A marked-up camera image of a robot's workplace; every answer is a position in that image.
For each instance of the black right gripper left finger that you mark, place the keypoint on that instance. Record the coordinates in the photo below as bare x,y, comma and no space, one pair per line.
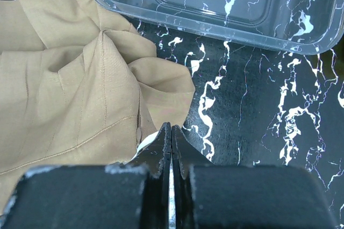
132,195

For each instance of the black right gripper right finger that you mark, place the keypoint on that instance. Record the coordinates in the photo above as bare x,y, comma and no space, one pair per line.
213,196

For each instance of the tan brown garment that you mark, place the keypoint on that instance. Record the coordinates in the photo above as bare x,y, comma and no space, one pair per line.
80,85

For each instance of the grey plastic bin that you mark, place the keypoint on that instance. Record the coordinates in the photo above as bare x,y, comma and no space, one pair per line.
305,27

